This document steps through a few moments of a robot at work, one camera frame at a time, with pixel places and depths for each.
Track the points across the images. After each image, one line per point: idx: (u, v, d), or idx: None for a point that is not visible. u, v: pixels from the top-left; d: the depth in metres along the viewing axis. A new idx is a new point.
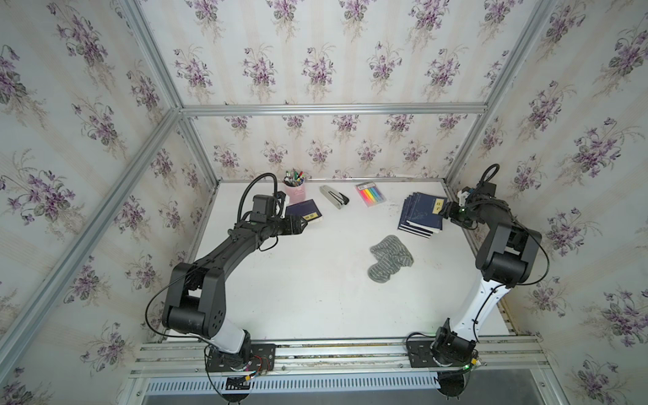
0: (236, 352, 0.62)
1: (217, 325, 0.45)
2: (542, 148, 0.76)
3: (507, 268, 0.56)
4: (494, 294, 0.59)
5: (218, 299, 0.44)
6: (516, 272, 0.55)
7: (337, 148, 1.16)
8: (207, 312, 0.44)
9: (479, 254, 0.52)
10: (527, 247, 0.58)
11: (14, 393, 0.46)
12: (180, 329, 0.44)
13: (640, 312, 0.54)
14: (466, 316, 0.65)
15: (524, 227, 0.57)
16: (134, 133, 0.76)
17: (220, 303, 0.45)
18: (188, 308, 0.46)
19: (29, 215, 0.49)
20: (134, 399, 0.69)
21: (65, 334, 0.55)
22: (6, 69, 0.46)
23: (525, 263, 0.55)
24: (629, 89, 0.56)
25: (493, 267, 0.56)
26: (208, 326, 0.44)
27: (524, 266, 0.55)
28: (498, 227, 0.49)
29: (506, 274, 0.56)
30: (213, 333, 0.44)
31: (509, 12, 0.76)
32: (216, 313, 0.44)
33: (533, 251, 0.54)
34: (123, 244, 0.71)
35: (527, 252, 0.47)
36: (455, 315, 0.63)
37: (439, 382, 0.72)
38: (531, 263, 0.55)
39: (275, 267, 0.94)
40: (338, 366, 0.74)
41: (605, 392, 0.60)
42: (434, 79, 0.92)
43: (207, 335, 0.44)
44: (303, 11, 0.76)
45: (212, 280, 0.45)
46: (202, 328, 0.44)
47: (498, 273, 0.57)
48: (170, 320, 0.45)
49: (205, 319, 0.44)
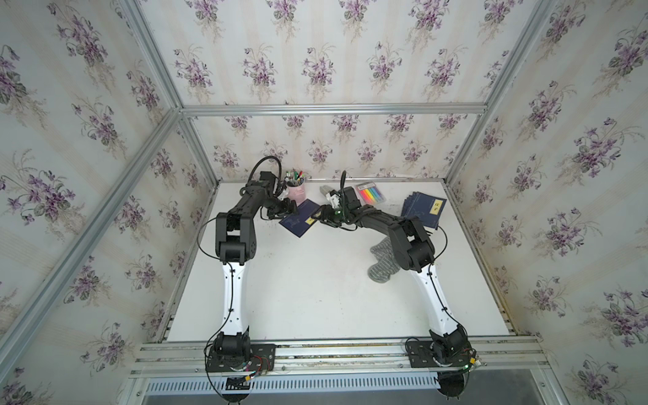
0: (241, 336, 0.66)
1: (253, 250, 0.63)
2: (542, 148, 0.76)
3: (422, 253, 0.65)
4: (434, 278, 0.66)
5: (252, 231, 0.66)
6: (427, 250, 0.66)
7: (337, 148, 1.16)
8: (247, 240, 0.65)
9: (399, 256, 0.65)
10: (418, 230, 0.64)
11: (13, 393, 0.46)
12: (229, 256, 0.66)
13: (640, 312, 0.54)
14: (438, 311, 0.66)
15: (402, 219, 0.71)
16: (135, 133, 0.76)
17: (253, 236, 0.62)
18: (231, 240, 0.67)
19: (29, 216, 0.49)
20: (134, 399, 0.69)
21: (66, 334, 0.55)
22: (6, 69, 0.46)
23: (426, 241, 0.66)
24: (628, 89, 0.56)
25: (416, 257, 0.64)
26: (250, 250, 0.65)
27: (426, 242, 0.67)
28: (393, 233, 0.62)
29: (423, 256, 0.65)
30: (252, 256, 0.67)
31: (509, 12, 0.76)
32: (252, 241, 0.66)
33: (421, 229, 0.67)
34: (123, 244, 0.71)
35: (420, 233, 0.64)
36: (434, 320, 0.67)
37: (439, 382, 0.72)
38: (429, 237, 0.67)
39: (275, 267, 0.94)
40: (337, 366, 0.74)
41: (604, 392, 0.60)
42: (434, 79, 0.92)
43: (249, 257, 0.66)
44: (302, 11, 0.76)
45: (247, 220, 0.65)
46: (245, 251, 0.65)
47: (420, 261, 0.65)
48: (221, 250, 0.65)
49: (246, 245, 0.66)
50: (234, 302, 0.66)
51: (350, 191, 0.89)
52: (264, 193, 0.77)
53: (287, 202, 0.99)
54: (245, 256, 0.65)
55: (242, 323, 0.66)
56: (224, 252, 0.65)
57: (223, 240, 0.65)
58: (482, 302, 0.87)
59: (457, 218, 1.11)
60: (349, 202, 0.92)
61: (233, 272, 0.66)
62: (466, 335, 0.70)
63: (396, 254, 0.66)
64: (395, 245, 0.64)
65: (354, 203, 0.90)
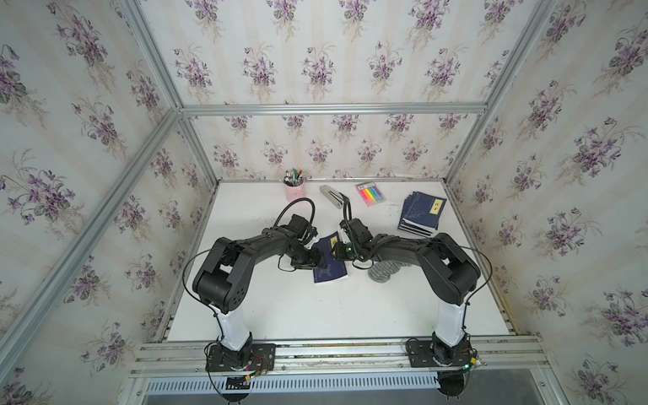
0: (236, 351, 0.62)
1: (237, 301, 0.49)
2: (542, 148, 0.76)
3: (467, 280, 0.51)
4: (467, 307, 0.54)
5: (247, 272, 0.49)
6: (470, 274, 0.52)
7: (337, 148, 1.16)
8: (235, 283, 0.49)
9: (438, 288, 0.55)
10: (455, 251, 0.54)
11: (14, 393, 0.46)
12: (206, 294, 0.49)
13: (640, 312, 0.54)
14: (457, 329, 0.60)
15: (430, 241, 0.58)
16: (134, 133, 0.76)
17: (245, 282, 0.50)
18: (215, 278, 0.50)
19: (29, 215, 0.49)
20: (134, 398, 0.69)
21: (67, 334, 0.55)
22: (6, 69, 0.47)
23: (468, 262, 0.53)
24: (629, 89, 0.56)
25: (462, 287, 0.51)
26: (231, 299, 0.48)
27: (467, 266, 0.53)
28: (428, 258, 0.52)
29: (469, 284, 0.51)
30: (231, 307, 0.48)
31: (509, 12, 0.76)
32: (239, 288, 0.48)
33: (459, 249, 0.54)
34: (123, 244, 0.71)
35: (458, 255, 0.56)
36: (441, 329, 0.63)
37: (439, 382, 0.72)
38: (467, 256, 0.54)
39: (275, 267, 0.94)
40: (337, 366, 0.74)
41: (604, 392, 0.60)
42: (434, 79, 0.92)
43: (227, 308, 0.49)
44: (302, 11, 0.76)
45: (246, 256, 0.51)
46: (224, 299, 0.48)
47: (464, 289, 0.50)
48: (200, 285, 0.50)
49: (229, 291, 0.49)
50: (224, 332, 0.57)
51: (356, 222, 0.78)
52: (284, 240, 0.68)
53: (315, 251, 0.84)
54: (222, 305, 0.49)
55: (238, 342, 0.61)
56: (202, 288, 0.50)
57: (207, 273, 0.51)
58: (482, 301, 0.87)
59: (457, 218, 1.11)
60: (359, 234, 0.80)
61: (217, 315, 0.54)
62: (467, 337, 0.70)
63: (438, 289, 0.55)
64: (431, 274, 0.54)
65: (364, 236, 0.78)
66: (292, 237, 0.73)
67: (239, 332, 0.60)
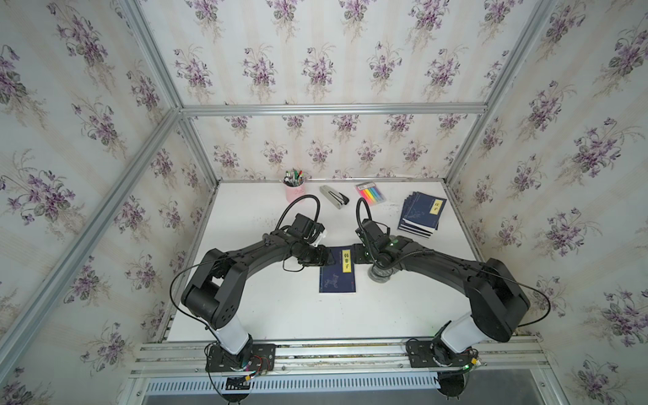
0: (235, 353, 0.61)
1: (227, 319, 0.47)
2: (542, 148, 0.76)
3: (518, 316, 0.45)
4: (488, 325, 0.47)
5: (238, 288, 0.46)
6: (521, 311, 0.46)
7: (337, 148, 1.16)
8: (225, 300, 0.46)
9: (483, 321, 0.48)
10: (510, 283, 0.49)
11: (13, 393, 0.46)
12: (194, 309, 0.47)
13: (640, 312, 0.54)
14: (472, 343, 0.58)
15: (482, 270, 0.49)
16: (134, 134, 0.76)
17: (235, 298, 0.47)
18: (205, 293, 0.48)
19: (29, 215, 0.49)
20: (134, 398, 0.69)
21: (66, 334, 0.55)
22: (6, 69, 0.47)
23: (521, 298, 0.46)
24: (628, 89, 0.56)
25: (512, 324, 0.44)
26: (219, 315, 0.45)
27: (521, 301, 0.47)
28: (485, 291, 0.44)
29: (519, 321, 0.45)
30: (220, 325, 0.45)
31: (509, 12, 0.76)
32: (228, 306, 0.45)
33: (514, 282, 0.46)
34: (123, 244, 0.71)
35: (511, 288, 0.49)
36: (451, 337, 0.64)
37: (439, 382, 0.72)
38: (521, 290, 0.47)
39: (275, 267, 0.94)
40: (337, 366, 0.74)
41: (604, 392, 0.60)
42: (434, 79, 0.92)
43: (215, 326, 0.46)
44: (302, 11, 0.76)
45: (236, 272, 0.47)
46: (211, 316, 0.46)
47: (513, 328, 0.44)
48: (188, 299, 0.47)
49: (218, 308, 0.46)
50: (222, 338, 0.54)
51: (371, 224, 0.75)
52: (282, 247, 0.63)
53: (320, 251, 0.81)
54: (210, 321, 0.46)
55: (238, 346, 0.61)
56: (191, 302, 0.47)
57: (196, 286, 0.48)
58: None
59: (457, 218, 1.11)
60: (374, 238, 0.71)
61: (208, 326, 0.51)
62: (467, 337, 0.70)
63: (483, 323, 0.48)
64: (481, 307, 0.46)
65: (381, 240, 0.69)
66: (292, 241, 0.67)
67: (238, 337, 0.60)
